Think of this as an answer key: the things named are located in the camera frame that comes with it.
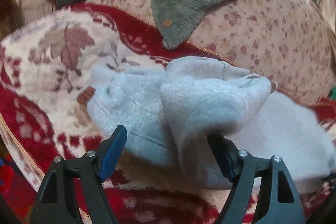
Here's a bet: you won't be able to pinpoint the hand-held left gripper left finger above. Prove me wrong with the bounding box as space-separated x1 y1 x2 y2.
29 125 128 224

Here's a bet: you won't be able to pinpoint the red floral blanket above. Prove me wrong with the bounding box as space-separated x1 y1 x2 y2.
0 4 336 224

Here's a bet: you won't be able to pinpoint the pink floral quilt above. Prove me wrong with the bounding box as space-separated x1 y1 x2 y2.
88 0 336 106

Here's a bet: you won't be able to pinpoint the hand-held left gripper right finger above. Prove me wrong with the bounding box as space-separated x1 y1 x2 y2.
207 134 306 224

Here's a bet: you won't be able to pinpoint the light grey fleece pants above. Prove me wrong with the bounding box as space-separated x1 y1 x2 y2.
87 56 336 194

